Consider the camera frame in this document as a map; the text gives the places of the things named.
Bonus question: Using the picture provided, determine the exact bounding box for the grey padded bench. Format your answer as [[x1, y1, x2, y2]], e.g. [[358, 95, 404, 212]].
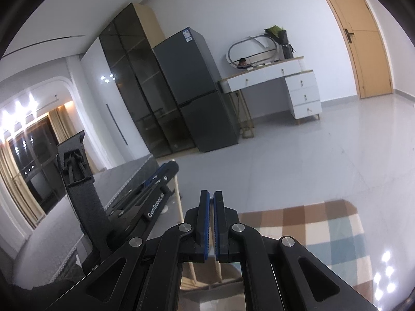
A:
[[12, 153, 182, 289]]

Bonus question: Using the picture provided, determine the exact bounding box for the plaid checkered tablecloth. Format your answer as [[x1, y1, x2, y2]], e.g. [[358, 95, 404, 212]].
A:
[[239, 199, 374, 302]]

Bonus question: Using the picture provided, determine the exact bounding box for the beige curtain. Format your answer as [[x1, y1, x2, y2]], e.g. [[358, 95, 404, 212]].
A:
[[1, 106, 76, 229]]

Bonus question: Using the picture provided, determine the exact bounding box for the dark grey refrigerator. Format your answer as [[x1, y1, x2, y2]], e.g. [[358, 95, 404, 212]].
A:
[[153, 27, 239, 152]]

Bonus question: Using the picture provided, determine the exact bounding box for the dark glass cabinet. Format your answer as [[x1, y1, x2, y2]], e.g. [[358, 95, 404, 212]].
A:
[[99, 4, 195, 157]]

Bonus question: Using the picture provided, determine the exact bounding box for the white drawer dresser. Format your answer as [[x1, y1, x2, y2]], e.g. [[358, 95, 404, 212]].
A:
[[219, 56, 322, 139]]

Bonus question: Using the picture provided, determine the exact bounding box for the oval vanity mirror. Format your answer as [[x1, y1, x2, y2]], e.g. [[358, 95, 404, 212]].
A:
[[226, 34, 285, 69]]

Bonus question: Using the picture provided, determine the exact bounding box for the wooden door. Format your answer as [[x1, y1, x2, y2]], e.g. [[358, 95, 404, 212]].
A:
[[326, 0, 392, 98]]

